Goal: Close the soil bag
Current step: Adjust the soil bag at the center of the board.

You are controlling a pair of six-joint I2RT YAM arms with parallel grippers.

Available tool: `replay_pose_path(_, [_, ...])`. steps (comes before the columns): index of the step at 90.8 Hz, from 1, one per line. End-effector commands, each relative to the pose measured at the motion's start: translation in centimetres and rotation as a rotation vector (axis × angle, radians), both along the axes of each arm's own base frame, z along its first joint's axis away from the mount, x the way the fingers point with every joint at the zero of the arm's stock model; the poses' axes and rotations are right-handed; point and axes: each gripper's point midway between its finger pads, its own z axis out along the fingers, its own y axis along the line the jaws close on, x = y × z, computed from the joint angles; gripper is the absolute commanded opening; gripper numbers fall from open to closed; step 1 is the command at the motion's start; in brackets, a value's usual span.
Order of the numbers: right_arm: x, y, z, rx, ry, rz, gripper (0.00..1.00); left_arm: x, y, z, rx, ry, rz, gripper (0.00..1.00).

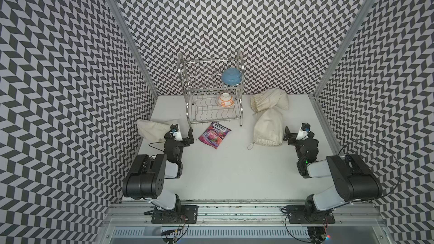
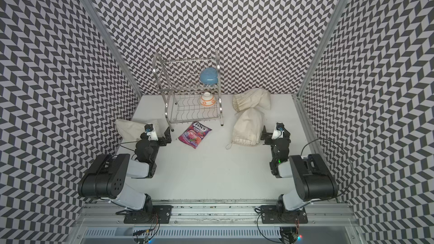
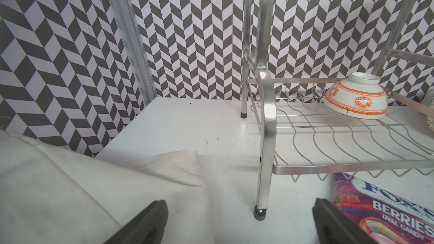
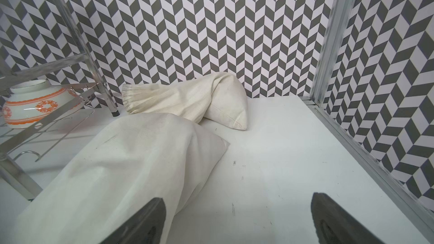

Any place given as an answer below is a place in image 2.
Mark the beige drawstring bag front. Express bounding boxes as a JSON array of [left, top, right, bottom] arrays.
[[226, 108, 264, 150]]

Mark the beige cloth bag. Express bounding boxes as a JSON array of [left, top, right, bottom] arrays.
[[115, 119, 163, 142], [232, 88, 271, 112]]

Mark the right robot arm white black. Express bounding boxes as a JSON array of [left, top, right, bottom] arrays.
[[260, 123, 339, 213]]

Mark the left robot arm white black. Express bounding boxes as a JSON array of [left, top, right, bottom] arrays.
[[78, 124, 174, 224]]

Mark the pink candy packet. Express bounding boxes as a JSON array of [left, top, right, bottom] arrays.
[[178, 122, 212, 149]]

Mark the white orange bowl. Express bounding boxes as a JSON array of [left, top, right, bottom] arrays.
[[200, 92, 216, 107]]

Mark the blue bowl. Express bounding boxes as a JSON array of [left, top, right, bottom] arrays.
[[200, 67, 219, 85]]

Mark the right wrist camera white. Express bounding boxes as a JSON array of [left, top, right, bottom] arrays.
[[271, 123, 285, 140]]

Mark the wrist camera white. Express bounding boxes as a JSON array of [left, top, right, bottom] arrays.
[[144, 124, 158, 141], [271, 123, 285, 140]]

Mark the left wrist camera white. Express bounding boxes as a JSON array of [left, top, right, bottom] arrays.
[[144, 124, 158, 141]]

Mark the metal wire dish rack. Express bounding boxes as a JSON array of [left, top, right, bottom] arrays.
[[151, 50, 224, 132]]

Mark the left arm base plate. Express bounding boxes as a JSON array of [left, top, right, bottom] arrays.
[[123, 205, 173, 224]]

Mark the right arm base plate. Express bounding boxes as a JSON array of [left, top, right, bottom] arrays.
[[259, 205, 308, 224]]

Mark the aluminium rail frame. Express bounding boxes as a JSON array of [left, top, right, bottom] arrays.
[[67, 200, 365, 244]]

